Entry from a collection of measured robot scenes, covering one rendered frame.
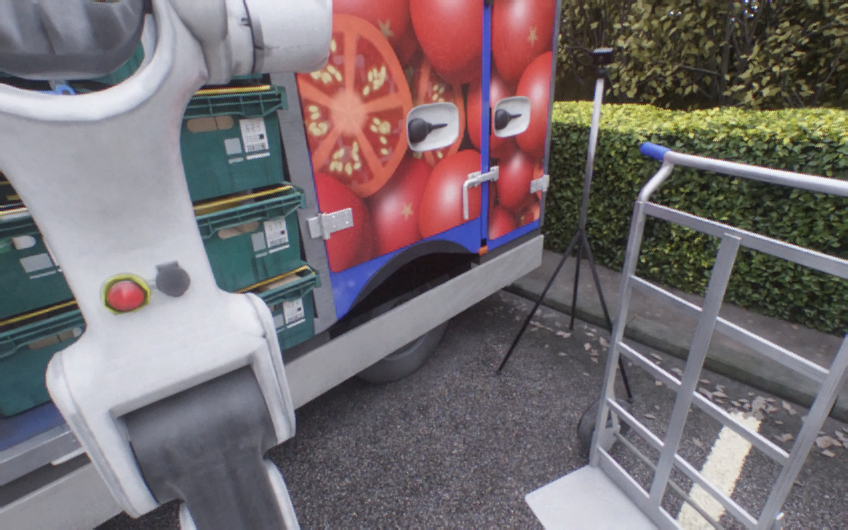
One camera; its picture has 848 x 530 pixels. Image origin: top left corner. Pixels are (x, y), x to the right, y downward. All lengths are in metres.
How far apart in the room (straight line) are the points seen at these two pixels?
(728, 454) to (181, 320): 2.06
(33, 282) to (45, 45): 1.15
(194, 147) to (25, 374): 0.78
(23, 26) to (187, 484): 0.46
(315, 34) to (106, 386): 0.42
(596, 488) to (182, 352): 1.62
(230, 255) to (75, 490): 0.77
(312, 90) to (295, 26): 0.94
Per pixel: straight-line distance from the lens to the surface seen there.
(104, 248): 0.50
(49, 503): 1.65
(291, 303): 1.43
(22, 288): 1.53
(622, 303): 1.47
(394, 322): 1.90
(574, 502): 1.84
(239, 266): 1.33
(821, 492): 2.26
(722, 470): 2.14
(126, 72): 1.21
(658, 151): 1.42
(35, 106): 0.41
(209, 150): 1.24
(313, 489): 1.92
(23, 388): 1.64
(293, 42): 0.53
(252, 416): 0.60
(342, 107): 1.52
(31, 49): 0.42
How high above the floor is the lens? 1.47
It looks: 27 degrees down
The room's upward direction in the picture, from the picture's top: 2 degrees counter-clockwise
